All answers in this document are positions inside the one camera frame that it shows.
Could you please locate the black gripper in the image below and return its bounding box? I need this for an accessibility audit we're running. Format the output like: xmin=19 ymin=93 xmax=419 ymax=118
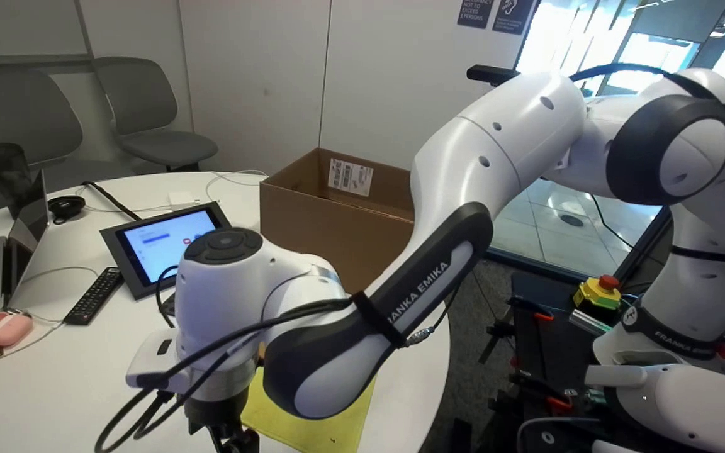
xmin=185 ymin=387 xmax=263 ymax=453

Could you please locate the yellow towel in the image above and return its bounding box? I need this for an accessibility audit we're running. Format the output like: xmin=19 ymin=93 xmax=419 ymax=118
xmin=239 ymin=368 xmax=377 ymax=453

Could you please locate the brown cardboard box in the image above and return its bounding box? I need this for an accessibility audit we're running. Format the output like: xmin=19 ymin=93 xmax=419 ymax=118
xmin=256 ymin=147 xmax=420 ymax=298

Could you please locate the black remote control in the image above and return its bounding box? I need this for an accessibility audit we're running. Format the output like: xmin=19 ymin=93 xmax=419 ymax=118
xmin=60 ymin=264 xmax=127 ymax=327

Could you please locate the black tablet with lit screen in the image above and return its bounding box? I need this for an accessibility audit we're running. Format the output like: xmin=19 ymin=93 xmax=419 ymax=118
xmin=98 ymin=200 xmax=234 ymax=302

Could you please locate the pink computer mouse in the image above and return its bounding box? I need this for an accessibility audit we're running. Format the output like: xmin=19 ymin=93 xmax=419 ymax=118
xmin=0 ymin=309 xmax=39 ymax=353

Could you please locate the small black round object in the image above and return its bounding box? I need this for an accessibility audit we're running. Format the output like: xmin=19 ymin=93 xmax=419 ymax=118
xmin=45 ymin=193 xmax=88 ymax=226

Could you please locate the gray office chair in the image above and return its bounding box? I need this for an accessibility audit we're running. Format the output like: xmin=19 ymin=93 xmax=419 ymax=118
xmin=90 ymin=55 xmax=221 ymax=175
xmin=0 ymin=66 xmax=100 ymax=221

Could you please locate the dark tumbler cup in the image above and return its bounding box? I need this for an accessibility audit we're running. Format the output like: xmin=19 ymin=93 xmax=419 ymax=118
xmin=0 ymin=141 xmax=49 ymax=221

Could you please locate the red yellow emergency stop button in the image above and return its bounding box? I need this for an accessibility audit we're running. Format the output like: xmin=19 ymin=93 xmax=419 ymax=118
xmin=572 ymin=271 xmax=627 ymax=315

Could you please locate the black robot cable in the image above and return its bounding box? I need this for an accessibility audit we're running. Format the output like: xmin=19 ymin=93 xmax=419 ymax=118
xmin=93 ymin=264 xmax=360 ymax=453

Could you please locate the black table cable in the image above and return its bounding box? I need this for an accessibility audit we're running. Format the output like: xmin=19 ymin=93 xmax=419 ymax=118
xmin=83 ymin=178 xmax=143 ymax=225

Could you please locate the dark wall poster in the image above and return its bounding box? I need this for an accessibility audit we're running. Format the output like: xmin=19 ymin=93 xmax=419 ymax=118
xmin=491 ymin=0 xmax=541 ymax=39
xmin=455 ymin=0 xmax=496 ymax=31

